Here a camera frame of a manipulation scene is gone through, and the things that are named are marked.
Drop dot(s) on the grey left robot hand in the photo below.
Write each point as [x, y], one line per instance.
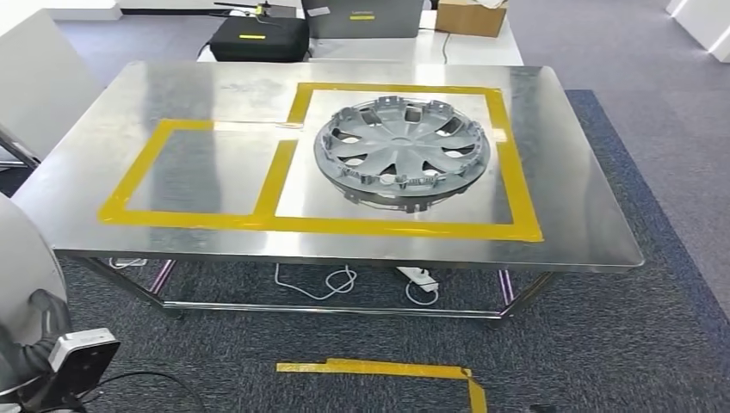
[51, 319]

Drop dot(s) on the white curved car part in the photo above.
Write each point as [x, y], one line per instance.
[23, 268]

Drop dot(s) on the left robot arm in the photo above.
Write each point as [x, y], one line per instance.
[23, 379]

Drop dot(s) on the steel workbench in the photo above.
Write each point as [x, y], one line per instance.
[570, 199]

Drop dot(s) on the white board panel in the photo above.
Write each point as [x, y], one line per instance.
[40, 85]

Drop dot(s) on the yellow floor tape outline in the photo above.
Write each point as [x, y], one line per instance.
[371, 367]

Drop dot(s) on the black case yellow label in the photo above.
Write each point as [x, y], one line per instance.
[256, 48]

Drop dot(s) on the white power strip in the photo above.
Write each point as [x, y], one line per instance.
[419, 279]

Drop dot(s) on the black rod yellow clip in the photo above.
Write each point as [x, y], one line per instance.
[259, 8]

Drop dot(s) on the grey wheel hubcap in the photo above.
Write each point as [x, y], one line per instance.
[399, 142]

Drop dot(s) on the grey case yellow label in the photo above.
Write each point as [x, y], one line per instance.
[365, 25]

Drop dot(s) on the black right robot foot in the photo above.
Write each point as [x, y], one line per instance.
[543, 409]

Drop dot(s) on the white desk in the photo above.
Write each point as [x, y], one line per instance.
[473, 51]

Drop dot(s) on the cardboard box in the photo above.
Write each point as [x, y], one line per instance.
[467, 20]

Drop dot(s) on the white lit plinth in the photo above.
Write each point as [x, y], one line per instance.
[673, 6]
[707, 28]

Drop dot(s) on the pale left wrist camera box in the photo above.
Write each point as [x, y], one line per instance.
[85, 365]

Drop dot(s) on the small yellow tape frame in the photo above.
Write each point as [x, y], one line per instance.
[131, 171]

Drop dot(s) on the steel tube frame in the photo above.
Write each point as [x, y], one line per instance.
[17, 148]

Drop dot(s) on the large yellow tape frame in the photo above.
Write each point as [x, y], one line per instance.
[519, 171]

